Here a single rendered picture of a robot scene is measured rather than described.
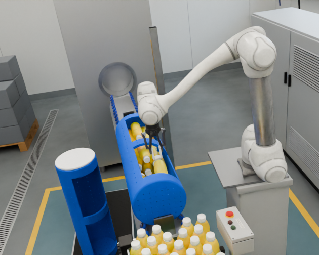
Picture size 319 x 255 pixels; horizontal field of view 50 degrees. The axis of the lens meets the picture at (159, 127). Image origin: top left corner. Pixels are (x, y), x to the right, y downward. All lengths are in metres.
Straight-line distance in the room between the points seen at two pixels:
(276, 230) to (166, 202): 0.80
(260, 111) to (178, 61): 5.16
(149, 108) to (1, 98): 3.58
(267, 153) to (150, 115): 0.62
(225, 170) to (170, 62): 4.82
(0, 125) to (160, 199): 3.65
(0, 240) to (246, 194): 2.49
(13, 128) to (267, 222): 3.77
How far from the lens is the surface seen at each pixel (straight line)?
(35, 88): 7.02
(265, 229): 2.28
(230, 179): 2.04
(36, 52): 6.81
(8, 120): 5.07
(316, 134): 3.36
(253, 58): 1.52
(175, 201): 1.80
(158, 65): 2.96
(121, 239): 1.78
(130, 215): 3.24
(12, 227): 3.84
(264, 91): 1.65
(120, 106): 3.45
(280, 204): 2.19
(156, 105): 1.58
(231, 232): 1.60
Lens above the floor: 2.21
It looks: 26 degrees down
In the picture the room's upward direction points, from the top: 8 degrees counter-clockwise
